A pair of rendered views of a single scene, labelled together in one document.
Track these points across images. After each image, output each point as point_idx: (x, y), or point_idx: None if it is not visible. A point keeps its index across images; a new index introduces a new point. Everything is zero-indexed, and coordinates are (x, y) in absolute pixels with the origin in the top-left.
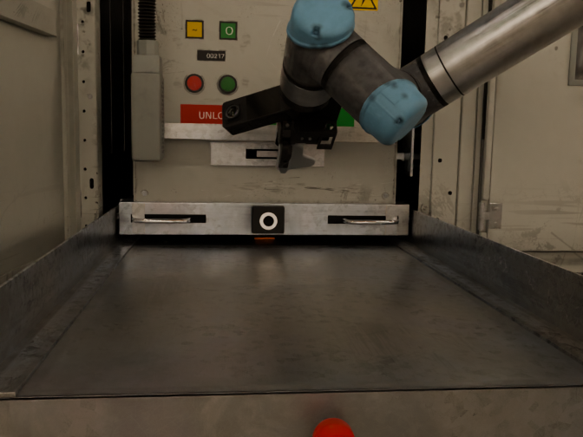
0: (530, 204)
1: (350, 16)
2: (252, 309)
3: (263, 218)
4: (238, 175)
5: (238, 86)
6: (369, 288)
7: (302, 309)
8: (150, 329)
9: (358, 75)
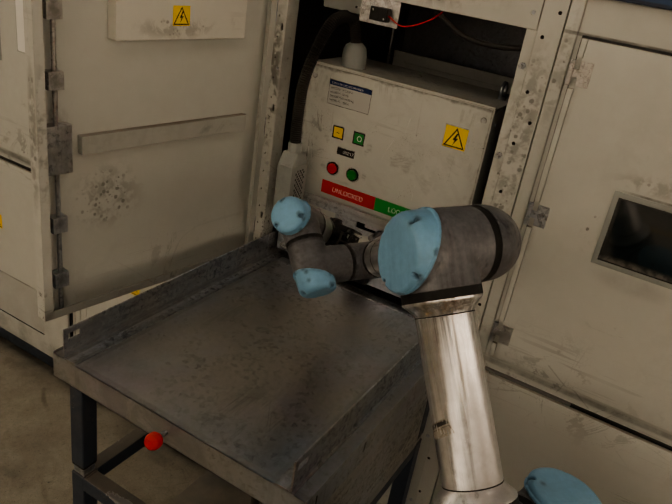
0: (536, 338)
1: (297, 222)
2: (233, 352)
3: None
4: None
5: (358, 177)
6: (322, 361)
7: (253, 363)
8: (169, 346)
9: (293, 257)
